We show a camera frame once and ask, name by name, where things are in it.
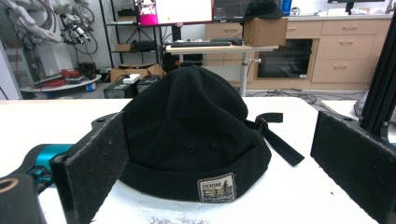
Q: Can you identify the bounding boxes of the round white platform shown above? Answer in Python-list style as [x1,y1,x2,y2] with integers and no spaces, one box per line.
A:
[19,74,103,93]

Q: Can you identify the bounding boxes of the red cables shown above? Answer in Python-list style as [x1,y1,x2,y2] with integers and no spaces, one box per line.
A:
[45,68,82,89]

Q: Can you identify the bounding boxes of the wooden drawer cabinet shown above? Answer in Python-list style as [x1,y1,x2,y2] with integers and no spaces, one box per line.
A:
[205,14,394,91]

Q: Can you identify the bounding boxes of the black metal frame post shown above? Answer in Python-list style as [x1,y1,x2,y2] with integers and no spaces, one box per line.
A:
[359,8,396,144]

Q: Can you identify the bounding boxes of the open cardboard box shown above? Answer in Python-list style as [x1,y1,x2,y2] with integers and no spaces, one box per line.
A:
[108,63,166,84]

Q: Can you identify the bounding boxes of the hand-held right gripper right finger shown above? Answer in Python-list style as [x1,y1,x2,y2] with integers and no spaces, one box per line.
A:
[310,110,396,224]

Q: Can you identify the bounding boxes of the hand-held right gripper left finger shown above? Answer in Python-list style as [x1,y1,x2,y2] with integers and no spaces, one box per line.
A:
[49,111,129,224]

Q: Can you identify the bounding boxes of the brown cardboard box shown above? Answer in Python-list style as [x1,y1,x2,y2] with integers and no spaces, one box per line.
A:
[243,17,290,48]

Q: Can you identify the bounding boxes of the floor cables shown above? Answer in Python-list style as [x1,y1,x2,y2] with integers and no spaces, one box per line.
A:
[245,88,370,108]

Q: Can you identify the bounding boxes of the black keyboard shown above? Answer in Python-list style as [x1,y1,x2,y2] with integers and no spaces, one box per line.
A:
[170,40,224,49]

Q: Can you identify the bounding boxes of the bright computer monitor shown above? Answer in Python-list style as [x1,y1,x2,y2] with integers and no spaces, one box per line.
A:
[134,0,216,27]

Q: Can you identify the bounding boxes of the black fleece hat with strap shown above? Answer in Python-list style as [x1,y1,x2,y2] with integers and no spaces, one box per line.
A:
[119,61,305,203]

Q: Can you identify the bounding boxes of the dark computer monitor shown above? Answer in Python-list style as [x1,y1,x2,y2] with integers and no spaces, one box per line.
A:
[213,0,254,23]

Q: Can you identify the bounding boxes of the black hat on box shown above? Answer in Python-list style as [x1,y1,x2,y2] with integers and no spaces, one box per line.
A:
[240,0,285,26]

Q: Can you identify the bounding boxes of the black built-in oven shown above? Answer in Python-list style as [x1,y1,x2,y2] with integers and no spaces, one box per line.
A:
[257,38,314,79]

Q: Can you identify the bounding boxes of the light wooden desk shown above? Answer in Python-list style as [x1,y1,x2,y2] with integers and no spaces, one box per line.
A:
[164,44,280,98]

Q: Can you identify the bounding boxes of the black metal shelf rack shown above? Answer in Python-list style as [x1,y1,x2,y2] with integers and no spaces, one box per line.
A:
[98,0,164,74]

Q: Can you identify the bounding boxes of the blue bottle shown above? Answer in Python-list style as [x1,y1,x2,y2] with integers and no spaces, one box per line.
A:
[280,0,293,17]

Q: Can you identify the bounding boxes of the black equipment case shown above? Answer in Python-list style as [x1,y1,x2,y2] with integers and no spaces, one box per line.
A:
[103,75,163,100]

